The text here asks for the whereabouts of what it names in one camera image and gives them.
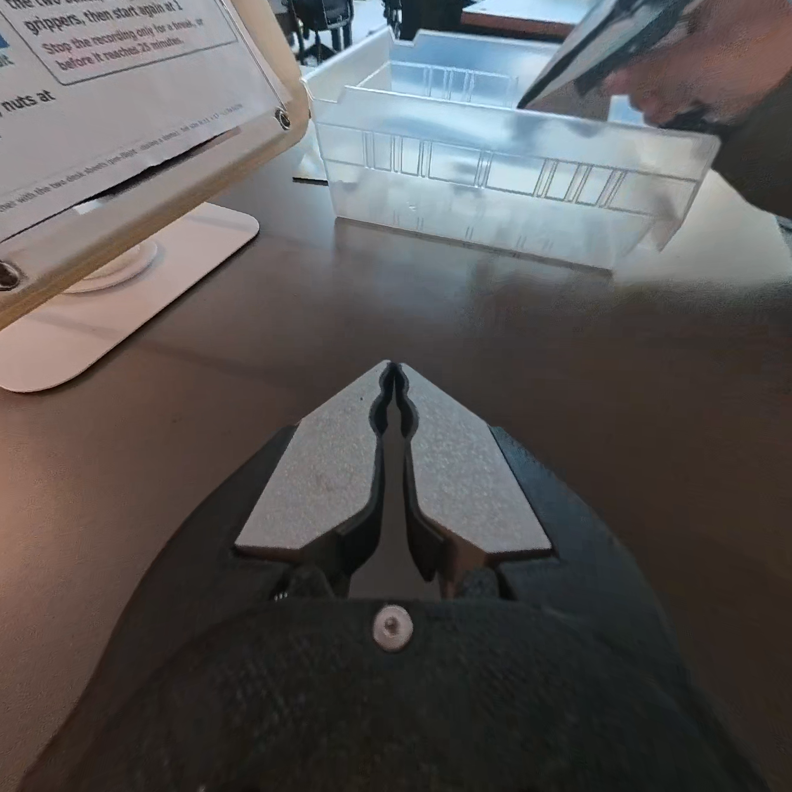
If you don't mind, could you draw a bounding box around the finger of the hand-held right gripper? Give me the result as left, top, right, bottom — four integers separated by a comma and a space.
516, 0, 704, 110

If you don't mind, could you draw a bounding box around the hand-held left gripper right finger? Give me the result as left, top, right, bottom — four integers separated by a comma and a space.
394, 363, 553, 596

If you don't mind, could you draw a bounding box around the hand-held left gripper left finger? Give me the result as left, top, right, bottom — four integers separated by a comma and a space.
234, 360, 397, 578

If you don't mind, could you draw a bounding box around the clear plastic bin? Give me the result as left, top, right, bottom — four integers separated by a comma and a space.
302, 27, 723, 271

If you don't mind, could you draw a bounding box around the person's right forearm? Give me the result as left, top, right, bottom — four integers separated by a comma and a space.
712, 71, 792, 222

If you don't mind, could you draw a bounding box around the person's right hand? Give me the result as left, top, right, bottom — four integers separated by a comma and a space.
609, 0, 792, 134

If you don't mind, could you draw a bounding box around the wooden desk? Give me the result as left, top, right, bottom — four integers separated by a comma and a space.
461, 0, 598, 39

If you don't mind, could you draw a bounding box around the black office chair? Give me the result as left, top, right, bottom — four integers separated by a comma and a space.
281, 0, 357, 66

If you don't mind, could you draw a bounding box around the instruction sign on white stand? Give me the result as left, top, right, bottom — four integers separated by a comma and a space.
0, 0, 311, 394

